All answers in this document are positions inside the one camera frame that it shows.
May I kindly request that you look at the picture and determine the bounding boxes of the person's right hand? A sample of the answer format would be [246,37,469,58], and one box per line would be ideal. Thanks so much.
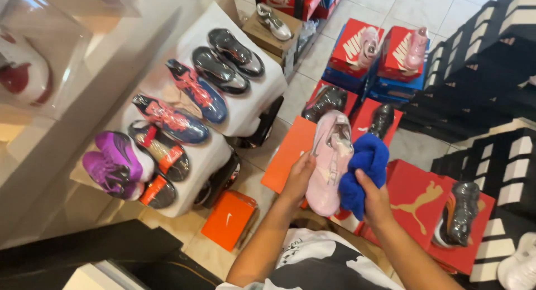
[355,169,395,233]

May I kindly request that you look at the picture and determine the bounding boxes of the person's left hand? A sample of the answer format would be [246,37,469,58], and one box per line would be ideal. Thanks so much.
[279,153,317,208]

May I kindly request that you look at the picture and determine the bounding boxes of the pink plastic-wrapped shoe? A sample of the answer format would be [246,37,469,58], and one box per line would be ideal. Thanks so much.
[305,110,355,218]

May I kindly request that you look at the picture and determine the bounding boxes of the blue fluffy cloth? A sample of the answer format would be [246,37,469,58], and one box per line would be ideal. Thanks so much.
[338,133,390,222]

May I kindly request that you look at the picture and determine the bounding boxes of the large orange shoe box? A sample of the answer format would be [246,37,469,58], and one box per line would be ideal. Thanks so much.
[260,116,318,195]

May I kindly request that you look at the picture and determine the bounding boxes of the red box gold cat logo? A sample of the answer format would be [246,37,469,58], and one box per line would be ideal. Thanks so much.
[359,159,458,251]

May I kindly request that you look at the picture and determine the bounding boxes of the small orange shoe box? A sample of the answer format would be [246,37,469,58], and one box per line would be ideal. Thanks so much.
[200,190,259,252]

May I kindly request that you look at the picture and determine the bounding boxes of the black wrapped shoe orange stripe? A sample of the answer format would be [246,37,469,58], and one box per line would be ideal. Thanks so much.
[432,181,481,248]

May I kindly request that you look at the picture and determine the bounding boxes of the white and black shirt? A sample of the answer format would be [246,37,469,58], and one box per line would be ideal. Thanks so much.
[216,228,405,290]

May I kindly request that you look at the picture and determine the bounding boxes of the plain red shoe box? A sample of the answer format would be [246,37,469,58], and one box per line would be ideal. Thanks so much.
[350,98,404,148]
[302,80,360,124]

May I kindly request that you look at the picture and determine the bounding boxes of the dark wrapped shoe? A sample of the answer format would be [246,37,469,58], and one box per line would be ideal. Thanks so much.
[301,85,348,123]
[367,104,395,141]

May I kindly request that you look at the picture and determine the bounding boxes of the white display stand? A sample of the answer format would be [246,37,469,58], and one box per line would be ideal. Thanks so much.
[69,110,233,219]
[147,1,289,138]

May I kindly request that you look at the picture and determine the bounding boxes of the blue shoe box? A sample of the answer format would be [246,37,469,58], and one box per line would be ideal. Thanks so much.
[321,66,367,94]
[368,72,426,105]

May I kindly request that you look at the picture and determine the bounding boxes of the blue pink sports shoe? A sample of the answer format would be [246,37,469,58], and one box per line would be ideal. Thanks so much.
[132,93,209,145]
[165,59,229,124]

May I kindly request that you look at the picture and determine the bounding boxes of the black silver wrapped shoe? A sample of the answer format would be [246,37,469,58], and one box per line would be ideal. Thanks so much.
[207,28,265,78]
[191,46,251,95]

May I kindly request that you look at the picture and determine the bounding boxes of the red shoe box white logo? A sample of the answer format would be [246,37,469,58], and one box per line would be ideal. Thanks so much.
[376,25,430,82]
[327,18,385,80]

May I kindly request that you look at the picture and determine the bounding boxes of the brown cardboard shoe box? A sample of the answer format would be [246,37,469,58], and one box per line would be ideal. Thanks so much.
[241,9,303,59]

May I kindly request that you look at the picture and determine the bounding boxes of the white sneaker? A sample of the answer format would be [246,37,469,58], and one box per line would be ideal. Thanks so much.
[497,232,536,290]

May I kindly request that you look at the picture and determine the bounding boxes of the small pink shoe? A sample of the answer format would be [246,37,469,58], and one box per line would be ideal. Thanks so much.
[402,27,429,72]
[358,26,381,70]

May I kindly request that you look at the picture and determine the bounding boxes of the silver white shoe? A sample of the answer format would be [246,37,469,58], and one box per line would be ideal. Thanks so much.
[255,3,293,42]

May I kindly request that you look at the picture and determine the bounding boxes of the stack of black white boxes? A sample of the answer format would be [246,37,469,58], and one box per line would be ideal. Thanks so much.
[398,0,536,285]

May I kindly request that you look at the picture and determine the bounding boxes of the purple sports shoe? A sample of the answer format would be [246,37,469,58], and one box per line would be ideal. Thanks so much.
[82,151,145,201]
[94,131,156,184]

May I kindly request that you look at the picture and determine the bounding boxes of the shelf of shoe boxes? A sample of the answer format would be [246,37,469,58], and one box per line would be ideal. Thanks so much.
[253,0,348,23]

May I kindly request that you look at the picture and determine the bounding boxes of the black counter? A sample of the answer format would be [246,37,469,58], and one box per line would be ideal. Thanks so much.
[0,219,223,290]

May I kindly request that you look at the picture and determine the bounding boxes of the glass display case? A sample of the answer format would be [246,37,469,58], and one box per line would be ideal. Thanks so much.
[0,0,143,120]

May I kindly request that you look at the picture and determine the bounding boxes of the red white shoe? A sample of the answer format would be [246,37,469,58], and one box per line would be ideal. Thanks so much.
[0,28,54,107]

